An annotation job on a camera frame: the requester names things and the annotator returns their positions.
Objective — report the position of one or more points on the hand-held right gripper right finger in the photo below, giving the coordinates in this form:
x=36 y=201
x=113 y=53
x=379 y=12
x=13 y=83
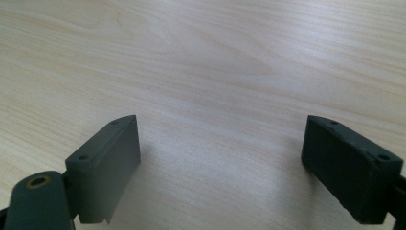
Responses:
x=351 y=166

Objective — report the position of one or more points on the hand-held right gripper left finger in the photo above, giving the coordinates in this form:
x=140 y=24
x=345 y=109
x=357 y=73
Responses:
x=105 y=166

